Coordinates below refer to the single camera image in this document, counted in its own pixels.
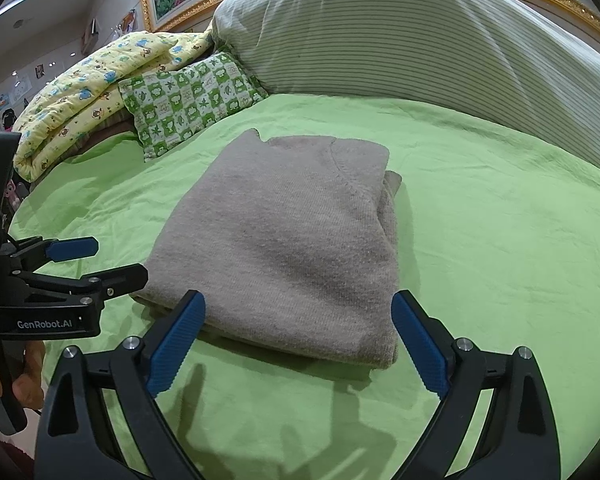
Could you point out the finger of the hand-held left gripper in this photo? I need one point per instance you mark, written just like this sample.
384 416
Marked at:
122 280
72 249

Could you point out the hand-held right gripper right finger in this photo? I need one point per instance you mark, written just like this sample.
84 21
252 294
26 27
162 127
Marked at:
420 345

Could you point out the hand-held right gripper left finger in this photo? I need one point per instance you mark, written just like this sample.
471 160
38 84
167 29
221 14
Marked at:
177 342

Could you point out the beige knit sweater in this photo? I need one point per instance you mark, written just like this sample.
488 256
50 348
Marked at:
285 240

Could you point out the person's left hand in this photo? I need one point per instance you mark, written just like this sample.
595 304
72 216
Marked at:
32 385

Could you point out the green bed sheet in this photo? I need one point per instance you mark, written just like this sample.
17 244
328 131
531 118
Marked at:
480 260

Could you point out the brown blanket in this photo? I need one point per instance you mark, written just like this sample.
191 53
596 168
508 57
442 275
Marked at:
107 135

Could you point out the yellow printed quilt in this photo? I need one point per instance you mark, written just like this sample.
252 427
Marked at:
85 95

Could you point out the green checkered pillow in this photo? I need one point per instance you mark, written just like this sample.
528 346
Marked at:
190 105

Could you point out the striped bolster pillow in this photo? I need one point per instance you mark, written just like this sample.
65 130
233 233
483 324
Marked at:
410 35

